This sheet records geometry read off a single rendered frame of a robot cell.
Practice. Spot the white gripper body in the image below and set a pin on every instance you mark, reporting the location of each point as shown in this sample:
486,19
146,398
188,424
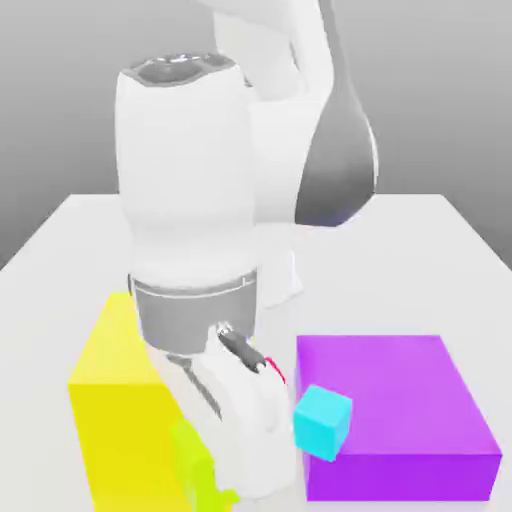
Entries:
248,432

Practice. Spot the small lime green cube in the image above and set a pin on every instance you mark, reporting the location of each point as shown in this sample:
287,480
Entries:
196,464

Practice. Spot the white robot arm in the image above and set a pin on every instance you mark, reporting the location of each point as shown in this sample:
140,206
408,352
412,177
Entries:
184,180

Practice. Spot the small cyan cube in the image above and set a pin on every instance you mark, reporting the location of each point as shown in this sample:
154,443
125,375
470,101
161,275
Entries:
320,424

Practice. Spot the large yellow box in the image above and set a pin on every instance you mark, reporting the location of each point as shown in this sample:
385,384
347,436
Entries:
120,440

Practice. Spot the large purple box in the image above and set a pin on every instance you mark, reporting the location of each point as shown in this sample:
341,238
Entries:
404,408

